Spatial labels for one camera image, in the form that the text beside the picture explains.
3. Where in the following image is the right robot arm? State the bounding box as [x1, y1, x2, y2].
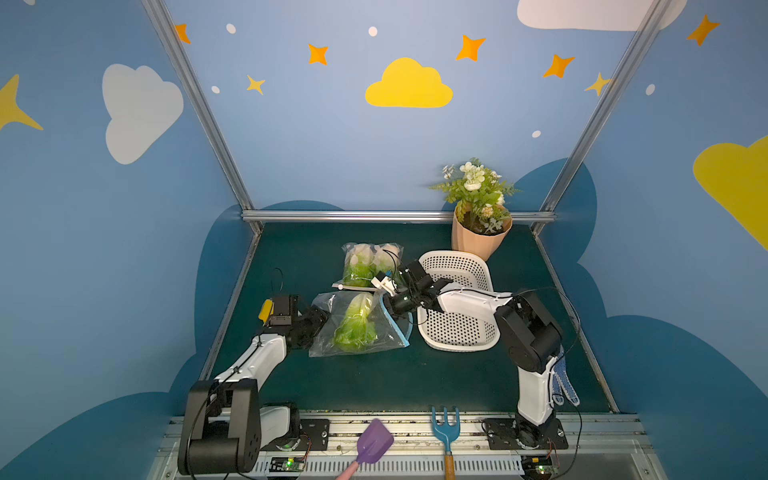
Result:
[373, 261, 564, 449]

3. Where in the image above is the right circuit board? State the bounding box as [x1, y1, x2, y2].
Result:
[521, 456, 558, 480]

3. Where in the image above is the potted artificial flower plant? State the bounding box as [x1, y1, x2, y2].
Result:
[430, 157, 520, 261]

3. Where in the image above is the teal toy garden rake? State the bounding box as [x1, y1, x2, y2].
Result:
[431, 407, 461, 480]

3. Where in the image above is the yellow toy spatula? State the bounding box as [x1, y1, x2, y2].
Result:
[258, 299, 274, 323]

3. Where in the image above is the pink-dotted bag of cabbages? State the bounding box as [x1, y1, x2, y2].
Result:
[334, 243, 403, 290]

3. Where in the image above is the purple toy shovel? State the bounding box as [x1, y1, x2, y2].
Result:
[337, 418, 394, 480]

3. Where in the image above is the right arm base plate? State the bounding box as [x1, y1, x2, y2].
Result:
[481, 416, 569, 450]

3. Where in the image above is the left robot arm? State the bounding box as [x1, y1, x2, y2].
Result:
[178, 295, 330, 479]

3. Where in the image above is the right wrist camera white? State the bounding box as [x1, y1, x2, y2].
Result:
[371, 272, 397, 296]

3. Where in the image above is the green chinese cabbage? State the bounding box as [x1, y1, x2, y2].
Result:
[333, 293, 377, 353]

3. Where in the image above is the white perforated plastic basket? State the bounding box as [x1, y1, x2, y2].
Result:
[417, 250, 501, 353]

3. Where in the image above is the blue patterned glove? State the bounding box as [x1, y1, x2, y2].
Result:
[550, 351, 581, 407]

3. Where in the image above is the circuit board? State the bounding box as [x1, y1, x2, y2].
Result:
[521, 456, 558, 480]
[268, 457, 306, 475]

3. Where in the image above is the left circuit board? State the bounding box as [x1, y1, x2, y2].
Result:
[268, 457, 306, 475]

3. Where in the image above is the clear zip-top bag blue seal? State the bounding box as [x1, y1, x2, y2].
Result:
[309, 291, 415, 358]

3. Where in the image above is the aluminium back frame rail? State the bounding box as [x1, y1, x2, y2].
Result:
[242, 209, 557, 225]

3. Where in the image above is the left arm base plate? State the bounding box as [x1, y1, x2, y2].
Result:
[262, 418, 330, 453]

